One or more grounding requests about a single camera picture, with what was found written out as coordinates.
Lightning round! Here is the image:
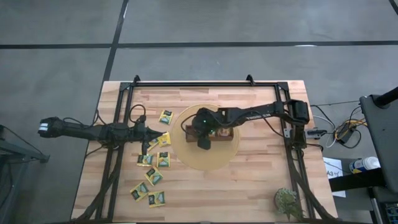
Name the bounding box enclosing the white wipes canister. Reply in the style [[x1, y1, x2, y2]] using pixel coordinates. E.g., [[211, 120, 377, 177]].
[[348, 156, 381, 174]]

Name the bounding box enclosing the round woven placemat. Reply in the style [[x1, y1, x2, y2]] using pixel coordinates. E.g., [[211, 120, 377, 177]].
[[170, 104, 241, 171]]

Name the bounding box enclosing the black metal rig frame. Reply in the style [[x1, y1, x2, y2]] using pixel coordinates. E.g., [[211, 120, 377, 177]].
[[73, 74, 340, 224]]

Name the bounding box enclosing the white paper sheet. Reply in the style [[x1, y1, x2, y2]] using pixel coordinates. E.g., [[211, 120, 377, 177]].
[[322, 156, 347, 198]]

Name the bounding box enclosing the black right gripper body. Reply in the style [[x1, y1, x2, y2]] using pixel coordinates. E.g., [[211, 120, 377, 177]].
[[191, 107, 233, 151]]

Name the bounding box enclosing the small potted green plant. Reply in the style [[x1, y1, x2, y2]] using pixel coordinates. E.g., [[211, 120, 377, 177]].
[[273, 187, 304, 222]]

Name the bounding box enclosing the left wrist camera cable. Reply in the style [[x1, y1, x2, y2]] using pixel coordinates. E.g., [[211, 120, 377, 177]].
[[128, 103, 147, 125]]

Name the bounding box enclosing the gray metal stand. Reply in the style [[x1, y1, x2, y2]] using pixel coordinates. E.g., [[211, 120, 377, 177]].
[[0, 124, 50, 224]]

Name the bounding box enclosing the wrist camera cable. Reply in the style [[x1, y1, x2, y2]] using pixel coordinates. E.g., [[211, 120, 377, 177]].
[[180, 113, 200, 138], [128, 103, 147, 125]]

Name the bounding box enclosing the black floor cable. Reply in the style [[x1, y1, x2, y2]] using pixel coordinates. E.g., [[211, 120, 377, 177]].
[[310, 100, 361, 108]]

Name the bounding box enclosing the black power adapter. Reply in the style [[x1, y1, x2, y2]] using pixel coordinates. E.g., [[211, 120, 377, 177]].
[[334, 124, 362, 146]]

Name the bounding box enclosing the brown wooden tea box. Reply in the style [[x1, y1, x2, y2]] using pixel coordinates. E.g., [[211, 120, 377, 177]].
[[185, 124, 234, 143]]

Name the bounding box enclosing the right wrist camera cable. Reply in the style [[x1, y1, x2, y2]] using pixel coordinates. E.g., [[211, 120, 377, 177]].
[[180, 113, 200, 138]]

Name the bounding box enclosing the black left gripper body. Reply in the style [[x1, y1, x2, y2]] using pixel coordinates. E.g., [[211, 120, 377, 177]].
[[124, 114, 152, 156]]

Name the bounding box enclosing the black cart crossbar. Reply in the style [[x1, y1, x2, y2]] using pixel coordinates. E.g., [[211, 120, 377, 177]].
[[328, 167, 388, 192]]

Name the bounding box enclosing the gray cart top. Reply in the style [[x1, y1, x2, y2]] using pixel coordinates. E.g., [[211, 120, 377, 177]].
[[359, 93, 398, 194]]

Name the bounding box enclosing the small gray device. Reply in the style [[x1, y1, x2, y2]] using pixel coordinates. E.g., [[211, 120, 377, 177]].
[[306, 128, 328, 140]]

